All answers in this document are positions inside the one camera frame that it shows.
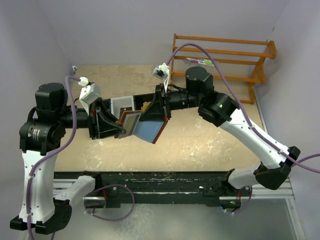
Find black card in white bin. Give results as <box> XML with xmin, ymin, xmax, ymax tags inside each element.
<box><xmin>120</xmin><ymin>107</ymin><xmax>132</xmax><ymax>113</ymax></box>

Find gold credit card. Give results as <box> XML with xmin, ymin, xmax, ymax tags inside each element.
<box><xmin>117</xmin><ymin>112</ymin><xmax>141</xmax><ymax>139</ymax></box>

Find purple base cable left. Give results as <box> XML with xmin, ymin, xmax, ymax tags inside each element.
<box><xmin>83</xmin><ymin>183</ymin><xmax>136</xmax><ymax>222</ymax></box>

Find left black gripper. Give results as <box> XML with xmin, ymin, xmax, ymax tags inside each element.
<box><xmin>57</xmin><ymin>96</ymin><xmax>126</xmax><ymax>139</ymax></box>

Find coloured markers on rack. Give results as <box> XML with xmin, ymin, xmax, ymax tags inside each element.
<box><xmin>184</xmin><ymin>57</ymin><xmax>215</xmax><ymax>67</ymax></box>

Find brown leather card holder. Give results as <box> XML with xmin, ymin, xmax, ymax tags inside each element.
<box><xmin>115</xmin><ymin>110</ymin><xmax>169</xmax><ymax>144</ymax></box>

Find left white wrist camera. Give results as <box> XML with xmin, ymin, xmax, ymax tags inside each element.
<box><xmin>78</xmin><ymin>77</ymin><xmax>101</xmax><ymax>115</ymax></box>

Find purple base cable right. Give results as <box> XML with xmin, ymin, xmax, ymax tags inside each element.
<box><xmin>222</xmin><ymin>182</ymin><xmax>253</xmax><ymax>216</ymax></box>

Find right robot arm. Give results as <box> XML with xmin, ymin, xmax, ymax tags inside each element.
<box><xmin>134</xmin><ymin>63</ymin><xmax>301</xmax><ymax>196</ymax></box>

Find gold credit cards pile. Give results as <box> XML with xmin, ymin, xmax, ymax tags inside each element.
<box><xmin>140</xmin><ymin>101</ymin><xmax>151</xmax><ymax>112</ymax></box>

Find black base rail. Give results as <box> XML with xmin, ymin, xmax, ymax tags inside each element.
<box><xmin>53</xmin><ymin>171</ymin><xmax>252</xmax><ymax>208</ymax></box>

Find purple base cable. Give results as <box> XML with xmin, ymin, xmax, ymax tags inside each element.
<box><xmin>222</xmin><ymin>182</ymin><xmax>253</xmax><ymax>216</ymax></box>
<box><xmin>83</xmin><ymin>183</ymin><xmax>136</xmax><ymax>222</ymax></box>

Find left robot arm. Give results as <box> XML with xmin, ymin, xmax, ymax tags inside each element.
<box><xmin>10</xmin><ymin>82</ymin><xmax>123</xmax><ymax>235</ymax></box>

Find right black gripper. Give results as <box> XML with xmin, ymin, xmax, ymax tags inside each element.
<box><xmin>140</xmin><ymin>82</ymin><xmax>202</xmax><ymax>122</ymax></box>

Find orange wooden rack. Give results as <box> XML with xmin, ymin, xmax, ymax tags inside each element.
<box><xmin>169</xmin><ymin>34</ymin><xmax>277</xmax><ymax>104</ymax></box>

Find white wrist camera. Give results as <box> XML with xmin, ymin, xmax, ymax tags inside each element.
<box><xmin>78</xmin><ymin>77</ymin><xmax>101</xmax><ymax>115</ymax></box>
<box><xmin>152</xmin><ymin>63</ymin><xmax>171</xmax><ymax>91</ymax></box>

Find black right bin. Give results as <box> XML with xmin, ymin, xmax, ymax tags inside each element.
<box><xmin>133</xmin><ymin>93</ymin><xmax>155</xmax><ymax>111</ymax></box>

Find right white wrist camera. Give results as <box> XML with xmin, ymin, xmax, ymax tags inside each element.
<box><xmin>152</xmin><ymin>63</ymin><xmax>171</xmax><ymax>91</ymax></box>

